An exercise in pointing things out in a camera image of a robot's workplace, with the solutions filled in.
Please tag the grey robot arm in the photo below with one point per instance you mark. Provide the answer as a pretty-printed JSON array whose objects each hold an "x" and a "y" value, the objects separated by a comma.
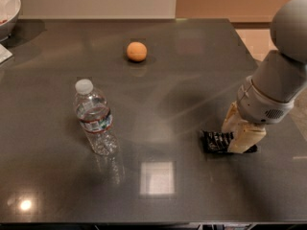
[{"x": 268, "y": 95}]

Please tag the clear plastic water bottle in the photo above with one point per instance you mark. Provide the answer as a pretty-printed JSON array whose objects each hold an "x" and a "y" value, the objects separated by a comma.
[{"x": 94, "y": 116}]

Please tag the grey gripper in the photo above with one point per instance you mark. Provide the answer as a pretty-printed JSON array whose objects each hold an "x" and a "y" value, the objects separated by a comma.
[{"x": 259, "y": 105}]

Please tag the black rxbar chocolate wrapper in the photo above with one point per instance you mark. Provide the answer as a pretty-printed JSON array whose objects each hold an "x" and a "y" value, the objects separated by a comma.
[{"x": 215, "y": 142}]

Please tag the white bowl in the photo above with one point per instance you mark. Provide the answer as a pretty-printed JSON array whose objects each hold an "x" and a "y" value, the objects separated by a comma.
[{"x": 9, "y": 12}]

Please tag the orange fruit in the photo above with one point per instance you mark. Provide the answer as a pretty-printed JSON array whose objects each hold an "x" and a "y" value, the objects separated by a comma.
[{"x": 136, "y": 51}]

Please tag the white paper packet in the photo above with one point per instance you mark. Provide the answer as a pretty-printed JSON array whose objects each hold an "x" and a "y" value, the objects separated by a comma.
[{"x": 5, "y": 54}]

